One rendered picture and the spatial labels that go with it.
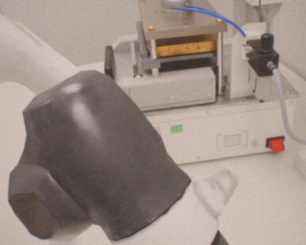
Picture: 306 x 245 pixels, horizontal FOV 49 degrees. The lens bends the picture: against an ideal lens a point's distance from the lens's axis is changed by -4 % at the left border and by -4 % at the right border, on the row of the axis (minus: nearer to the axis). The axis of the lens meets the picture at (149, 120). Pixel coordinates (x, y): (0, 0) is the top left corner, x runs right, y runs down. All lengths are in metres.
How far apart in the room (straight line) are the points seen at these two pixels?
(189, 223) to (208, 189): 0.04
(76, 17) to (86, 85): 2.09
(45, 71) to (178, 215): 0.23
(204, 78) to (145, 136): 0.53
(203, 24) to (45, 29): 1.69
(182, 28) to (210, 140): 0.29
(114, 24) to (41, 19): 0.48
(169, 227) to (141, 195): 0.03
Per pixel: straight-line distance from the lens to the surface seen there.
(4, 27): 0.42
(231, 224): 0.79
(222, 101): 0.83
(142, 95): 0.78
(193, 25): 0.76
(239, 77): 0.82
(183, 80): 0.78
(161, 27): 0.77
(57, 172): 0.28
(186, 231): 0.27
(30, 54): 0.41
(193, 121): 0.83
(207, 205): 0.29
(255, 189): 0.87
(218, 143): 0.89
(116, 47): 1.03
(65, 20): 2.35
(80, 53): 2.43
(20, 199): 0.33
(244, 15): 0.88
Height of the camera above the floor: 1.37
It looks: 34 degrees down
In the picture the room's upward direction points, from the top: 6 degrees counter-clockwise
